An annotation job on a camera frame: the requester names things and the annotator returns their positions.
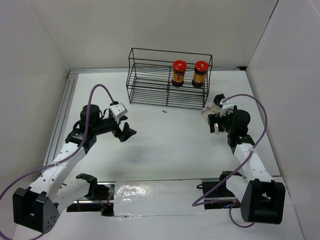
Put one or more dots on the reflective foil sheet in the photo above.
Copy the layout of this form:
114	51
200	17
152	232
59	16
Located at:
157	198

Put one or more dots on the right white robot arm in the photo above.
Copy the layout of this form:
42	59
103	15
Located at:
261	198

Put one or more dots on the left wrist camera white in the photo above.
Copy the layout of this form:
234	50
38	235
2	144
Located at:
118	110

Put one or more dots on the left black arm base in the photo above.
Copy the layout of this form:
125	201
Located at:
101	200

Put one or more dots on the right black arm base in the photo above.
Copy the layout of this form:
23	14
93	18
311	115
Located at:
222	197

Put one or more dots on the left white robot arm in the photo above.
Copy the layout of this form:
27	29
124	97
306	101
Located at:
39	206

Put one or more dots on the black wire rack shelf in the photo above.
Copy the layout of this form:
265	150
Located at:
150	76

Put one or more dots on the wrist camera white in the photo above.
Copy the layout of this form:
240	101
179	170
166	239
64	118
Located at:
226	107
118	110

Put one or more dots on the red lid sauce jar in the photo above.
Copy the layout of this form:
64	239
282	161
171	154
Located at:
179	68
200	73

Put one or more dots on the aluminium extrusion frame rail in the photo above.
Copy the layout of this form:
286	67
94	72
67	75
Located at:
176	145

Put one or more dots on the silver lid blue label jar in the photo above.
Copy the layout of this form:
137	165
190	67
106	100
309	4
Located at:
212	117

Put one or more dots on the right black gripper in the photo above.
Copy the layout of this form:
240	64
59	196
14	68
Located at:
213	119

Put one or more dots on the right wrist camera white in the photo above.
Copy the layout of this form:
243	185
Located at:
226	107

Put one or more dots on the black cap spice bottle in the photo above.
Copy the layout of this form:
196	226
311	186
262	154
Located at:
216	102

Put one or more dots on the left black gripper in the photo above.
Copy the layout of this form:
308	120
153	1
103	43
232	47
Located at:
123	135

